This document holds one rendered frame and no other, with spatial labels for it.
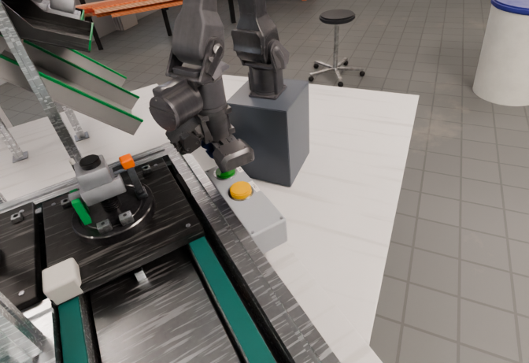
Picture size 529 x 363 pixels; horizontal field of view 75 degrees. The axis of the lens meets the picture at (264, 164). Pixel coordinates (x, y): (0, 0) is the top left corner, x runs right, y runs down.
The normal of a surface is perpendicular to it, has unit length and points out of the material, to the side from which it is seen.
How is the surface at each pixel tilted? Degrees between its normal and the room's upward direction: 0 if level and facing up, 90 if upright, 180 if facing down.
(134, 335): 0
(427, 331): 0
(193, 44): 64
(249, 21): 83
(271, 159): 90
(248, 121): 90
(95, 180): 90
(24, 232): 0
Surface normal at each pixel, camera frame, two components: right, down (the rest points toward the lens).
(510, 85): -0.52, 0.62
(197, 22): -0.52, 0.09
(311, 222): -0.09, -0.78
